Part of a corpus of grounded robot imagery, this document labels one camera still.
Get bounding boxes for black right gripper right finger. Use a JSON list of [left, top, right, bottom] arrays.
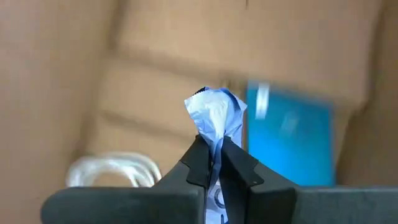
[[219, 136, 298, 224]]

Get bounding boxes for brown cardboard box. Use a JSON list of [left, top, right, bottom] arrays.
[[0, 0, 398, 224]]

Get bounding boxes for clear plastic bag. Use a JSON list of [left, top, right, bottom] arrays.
[[65, 151, 162, 188]]

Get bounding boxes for light blue plastic wrapper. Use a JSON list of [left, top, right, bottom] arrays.
[[183, 86, 248, 224]]

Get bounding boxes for blue packet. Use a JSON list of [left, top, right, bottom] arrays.
[[246, 81, 336, 187]]

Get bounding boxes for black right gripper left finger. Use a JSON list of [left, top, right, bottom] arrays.
[[152, 134, 215, 200]]

